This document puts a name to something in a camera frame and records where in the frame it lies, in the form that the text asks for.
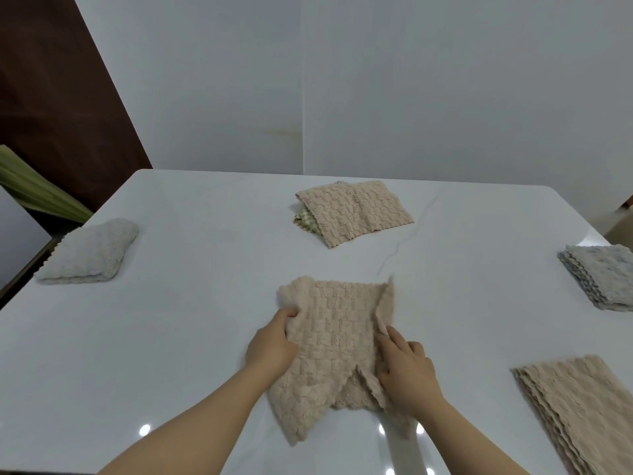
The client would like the white cabinet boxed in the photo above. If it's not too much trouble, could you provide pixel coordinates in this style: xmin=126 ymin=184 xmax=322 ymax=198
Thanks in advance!
xmin=0 ymin=185 xmax=65 ymax=310

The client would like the person's left hand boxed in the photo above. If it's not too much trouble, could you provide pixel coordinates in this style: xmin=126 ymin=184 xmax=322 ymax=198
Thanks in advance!
xmin=245 ymin=307 xmax=301 ymax=379

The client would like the white marble table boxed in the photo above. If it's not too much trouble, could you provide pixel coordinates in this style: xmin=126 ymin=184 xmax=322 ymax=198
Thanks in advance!
xmin=0 ymin=168 xmax=633 ymax=475

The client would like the green checked cloth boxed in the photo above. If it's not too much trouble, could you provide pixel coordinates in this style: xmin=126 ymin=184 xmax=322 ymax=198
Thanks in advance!
xmin=293 ymin=206 xmax=320 ymax=237

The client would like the green folded umbrella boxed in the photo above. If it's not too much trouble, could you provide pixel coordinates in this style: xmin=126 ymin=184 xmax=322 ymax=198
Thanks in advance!
xmin=0 ymin=144 xmax=95 ymax=224

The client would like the dark brown wooden door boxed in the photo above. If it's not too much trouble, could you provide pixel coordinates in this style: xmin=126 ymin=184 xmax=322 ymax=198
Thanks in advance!
xmin=0 ymin=0 xmax=153 ymax=213

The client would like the person's right forearm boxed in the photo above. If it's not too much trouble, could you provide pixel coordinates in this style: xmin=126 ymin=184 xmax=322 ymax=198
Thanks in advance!
xmin=410 ymin=398 xmax=531 ymax=475

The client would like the grey fluffy towel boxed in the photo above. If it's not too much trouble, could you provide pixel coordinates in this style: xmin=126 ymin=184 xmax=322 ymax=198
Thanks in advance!
xmin=34 ymin=217 xmax=140 ymax=285
xmin=557 ymin=244 xmax=633 ymax=313

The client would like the person's right hand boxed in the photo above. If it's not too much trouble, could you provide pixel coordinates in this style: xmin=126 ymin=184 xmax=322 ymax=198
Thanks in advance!
xmin=375 ymin=325 xmax=447 ymax=427

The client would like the person's left forearm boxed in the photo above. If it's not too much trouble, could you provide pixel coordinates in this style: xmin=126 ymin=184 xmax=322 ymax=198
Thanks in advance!
xmin=98 ymin=363 xmax=270 ymax=475

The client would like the beige textured towel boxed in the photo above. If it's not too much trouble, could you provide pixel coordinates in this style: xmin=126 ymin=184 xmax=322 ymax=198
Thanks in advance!
xmin=266 ymin=275 xmax=414 ymax=447
xmin=295 ymin=180 xmax=415 ymax=249
xmin=510 ymin=354 xmax=633 ymax=475

